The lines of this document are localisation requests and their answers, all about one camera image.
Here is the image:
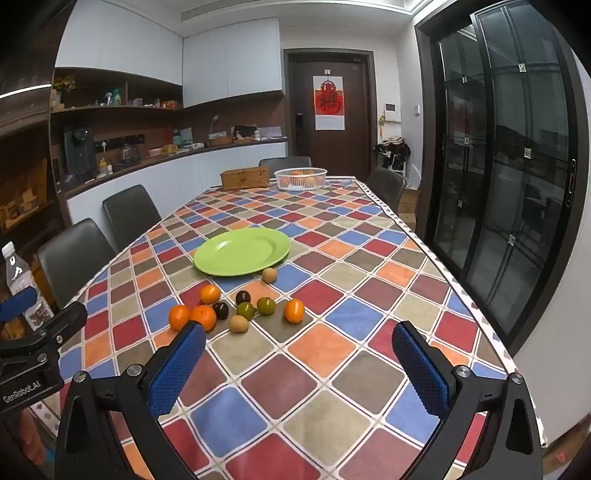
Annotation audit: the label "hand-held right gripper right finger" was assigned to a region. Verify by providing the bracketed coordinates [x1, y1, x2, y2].
[392, 320, 544, 480]

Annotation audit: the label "dark leather chair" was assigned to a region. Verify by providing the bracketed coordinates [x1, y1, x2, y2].
[102, 185, 162, 252]
[259, 157, 312, 169]
[367, 166, 407, 210]
[37, 218, 116, 310]

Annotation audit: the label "white plastic basket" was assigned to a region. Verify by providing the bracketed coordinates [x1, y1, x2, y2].
[274, 167, 328, 192]

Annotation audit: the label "black framed glass sliding door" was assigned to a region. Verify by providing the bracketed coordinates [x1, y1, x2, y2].
[414, 0, 580, 354]

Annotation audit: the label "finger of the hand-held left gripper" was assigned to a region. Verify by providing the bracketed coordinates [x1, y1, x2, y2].
[0, 302, 88, 370]
[0, 286, 38, 325]

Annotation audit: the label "person's left forearm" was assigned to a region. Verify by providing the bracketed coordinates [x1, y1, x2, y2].
[16, 406, 58, 467]

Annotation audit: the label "brown door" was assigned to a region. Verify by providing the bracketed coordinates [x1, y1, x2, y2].
[284, 48, 375, 175]

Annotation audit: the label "white counter cabinets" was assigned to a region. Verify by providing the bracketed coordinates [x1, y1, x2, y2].
[66, 141, 288, 227]

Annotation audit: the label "woven wooden box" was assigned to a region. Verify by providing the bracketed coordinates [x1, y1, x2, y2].
[221, 167, 270, 189]

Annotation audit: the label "heap of small oranges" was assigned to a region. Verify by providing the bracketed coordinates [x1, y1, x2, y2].
[281, 170, 324, 190]

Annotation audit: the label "red and white door poster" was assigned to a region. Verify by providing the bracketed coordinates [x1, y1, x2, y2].
[313, 76, 345, 131]

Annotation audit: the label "green plate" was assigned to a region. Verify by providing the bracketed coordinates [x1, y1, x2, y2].
[193, 227, 291, 277]

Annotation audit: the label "black water dispenser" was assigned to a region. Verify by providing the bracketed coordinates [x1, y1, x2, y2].
[64, 126, 95, 176]

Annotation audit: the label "pile of dark clothes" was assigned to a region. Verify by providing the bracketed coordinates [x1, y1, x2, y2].
[374, 137, 411, 169]

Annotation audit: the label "clear water bottle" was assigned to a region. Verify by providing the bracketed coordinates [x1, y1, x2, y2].
[1, 242, 55, 330]

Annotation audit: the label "cardboard box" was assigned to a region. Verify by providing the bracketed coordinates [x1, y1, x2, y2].
[398, 189, 421, 232]

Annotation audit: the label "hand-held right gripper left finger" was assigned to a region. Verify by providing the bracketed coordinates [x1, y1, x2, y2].
[54, 320, 207, 480]

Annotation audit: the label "white upper cabinets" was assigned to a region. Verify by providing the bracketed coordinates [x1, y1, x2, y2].
[55, 0, 283, 109]

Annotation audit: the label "orange persimmon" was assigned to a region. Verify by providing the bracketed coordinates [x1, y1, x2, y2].
[283, 298, 306, 324]

